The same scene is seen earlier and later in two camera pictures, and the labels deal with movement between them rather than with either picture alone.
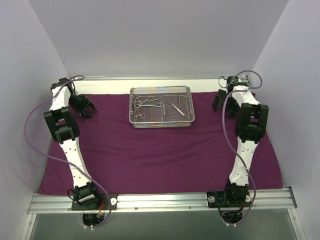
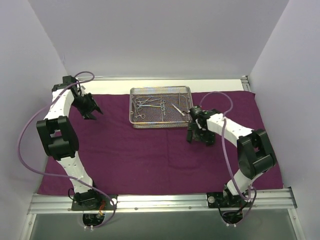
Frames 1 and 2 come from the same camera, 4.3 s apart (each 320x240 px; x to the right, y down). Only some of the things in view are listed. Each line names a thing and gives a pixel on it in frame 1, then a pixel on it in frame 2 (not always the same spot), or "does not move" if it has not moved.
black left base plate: [100, 202] does not move
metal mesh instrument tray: [161, 107] does not move
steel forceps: [137, 114] does not move
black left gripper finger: [91, 105] -> [98, 109]
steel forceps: [138, 101] does not move
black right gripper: [222, 99] -> [198, 135]
